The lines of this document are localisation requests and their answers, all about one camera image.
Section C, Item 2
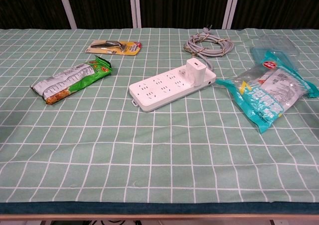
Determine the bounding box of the teal plastic food bag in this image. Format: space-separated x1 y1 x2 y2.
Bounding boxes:
215 49 319 135

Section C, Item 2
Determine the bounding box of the grey coiled power cable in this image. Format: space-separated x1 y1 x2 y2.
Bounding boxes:
183 25 235 70

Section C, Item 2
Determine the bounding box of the green checked tablecloth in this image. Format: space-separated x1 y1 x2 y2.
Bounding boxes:
0 27 319 215

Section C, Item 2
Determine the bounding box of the white frame post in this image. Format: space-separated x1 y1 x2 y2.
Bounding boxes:
222 0 242 29
129 0 142 28
56 0 77 30

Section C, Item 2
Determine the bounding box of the green snack bag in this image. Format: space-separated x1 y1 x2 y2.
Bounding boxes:
30 55 113 105

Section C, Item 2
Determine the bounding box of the white power strip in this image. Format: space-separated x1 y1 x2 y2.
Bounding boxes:
129 68 216 113

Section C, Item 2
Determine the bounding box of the yellow blister pack with tool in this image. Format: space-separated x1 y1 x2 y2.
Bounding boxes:
85 39 142 56

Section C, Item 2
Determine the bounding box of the white plug adapter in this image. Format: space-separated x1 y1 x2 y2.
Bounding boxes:
185 58 206 87

